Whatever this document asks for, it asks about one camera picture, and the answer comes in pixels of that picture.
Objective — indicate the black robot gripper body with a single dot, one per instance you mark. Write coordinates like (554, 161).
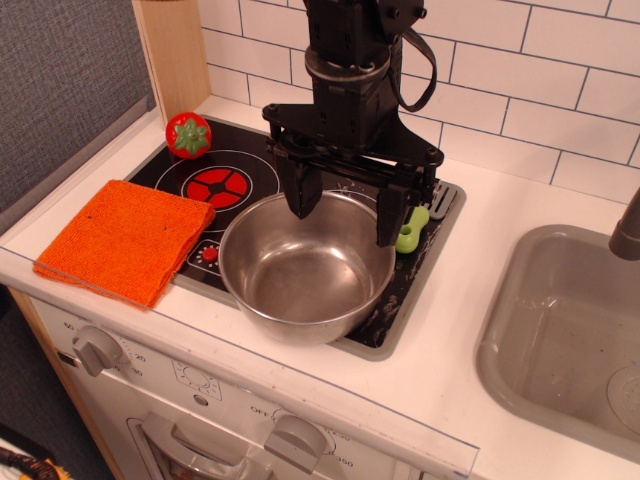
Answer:
(353, 129)

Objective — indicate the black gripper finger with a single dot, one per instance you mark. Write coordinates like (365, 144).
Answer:
(393, 203)
(301, 182)

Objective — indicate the red toy strawberry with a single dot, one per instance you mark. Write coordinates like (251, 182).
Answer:
(188, 135)

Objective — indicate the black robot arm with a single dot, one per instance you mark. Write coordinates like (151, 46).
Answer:
(365, 39)

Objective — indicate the metal pot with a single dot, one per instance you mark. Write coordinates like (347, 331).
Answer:
(306, 281)

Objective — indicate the orange folded cloth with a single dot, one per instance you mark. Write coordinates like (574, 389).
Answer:
(126, 243)

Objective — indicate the grey plastic sink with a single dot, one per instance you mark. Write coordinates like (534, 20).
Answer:
(560, 346)

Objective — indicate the grey faucet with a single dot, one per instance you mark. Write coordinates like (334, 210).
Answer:
(624, 241)

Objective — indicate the grey right oven knob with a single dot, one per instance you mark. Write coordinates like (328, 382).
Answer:
(297, 442)

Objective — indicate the grey oven knob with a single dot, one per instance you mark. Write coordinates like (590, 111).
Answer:
(96, 350)
(297, 442)

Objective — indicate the grey left oven knob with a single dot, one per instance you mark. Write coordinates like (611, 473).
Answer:
(96, 350)

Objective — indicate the white toy oven front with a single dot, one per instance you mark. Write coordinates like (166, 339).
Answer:
(223, 420)

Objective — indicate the orange object on floor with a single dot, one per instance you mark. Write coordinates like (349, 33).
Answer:
(32, 467)

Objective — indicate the green handled grey spatula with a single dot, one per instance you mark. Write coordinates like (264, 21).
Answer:
(410, 233)

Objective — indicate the grey oven door handle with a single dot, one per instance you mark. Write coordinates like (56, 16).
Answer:
(177, 460)

